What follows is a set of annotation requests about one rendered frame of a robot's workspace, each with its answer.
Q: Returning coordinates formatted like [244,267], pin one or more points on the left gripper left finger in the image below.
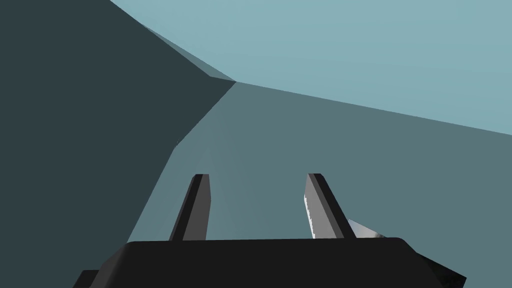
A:
[194,212]

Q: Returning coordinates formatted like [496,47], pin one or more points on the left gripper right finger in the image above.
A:
[326,212]

